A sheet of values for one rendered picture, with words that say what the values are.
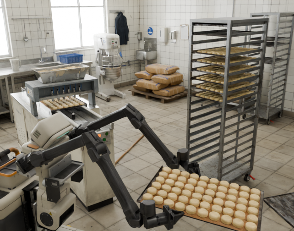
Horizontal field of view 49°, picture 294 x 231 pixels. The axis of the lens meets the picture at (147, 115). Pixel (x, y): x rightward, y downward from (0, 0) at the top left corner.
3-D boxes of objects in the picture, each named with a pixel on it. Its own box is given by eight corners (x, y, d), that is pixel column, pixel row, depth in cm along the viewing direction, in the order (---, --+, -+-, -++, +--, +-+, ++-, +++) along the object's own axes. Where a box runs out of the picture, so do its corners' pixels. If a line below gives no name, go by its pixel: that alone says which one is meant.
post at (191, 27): (187, 173, 368) (192, 19, 314) (185, 173, 370) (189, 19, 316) (188, 173, 370) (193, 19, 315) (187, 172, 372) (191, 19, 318)
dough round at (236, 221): (245, 226, 150) (246, 222, 149) (237, 229, 148) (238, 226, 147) (237, 220, 154) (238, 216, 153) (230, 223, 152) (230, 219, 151)
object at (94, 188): (62, 184, 373) (53, 110, 344) (89, 175, 391) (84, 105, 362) (86, 214, 317) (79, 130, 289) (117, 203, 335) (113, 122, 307)
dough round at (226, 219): (233, 221, 153) (234, 217, 152) (228, 226, 149) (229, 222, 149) (223, 216, 156) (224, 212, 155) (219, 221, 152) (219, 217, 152)
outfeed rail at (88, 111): (46, 88, 462) (45, 84, 459) (47, 88, 463) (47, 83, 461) (111, 129, 304) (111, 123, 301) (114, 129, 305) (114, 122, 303)
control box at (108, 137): (86, 148, 298) (85, 134, 294) (109, 142, 311) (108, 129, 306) (88, 150, 295) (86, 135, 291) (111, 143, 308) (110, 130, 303)
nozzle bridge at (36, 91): (28, 111, 361) (24, 81, 350) (88, 100, 399) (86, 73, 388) (36, 119, 335) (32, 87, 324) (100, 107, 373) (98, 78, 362)
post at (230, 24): (219, 189, 336) (231, 20, 281) (216, 188, 338) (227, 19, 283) (220, 188, 338) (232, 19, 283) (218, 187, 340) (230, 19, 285)
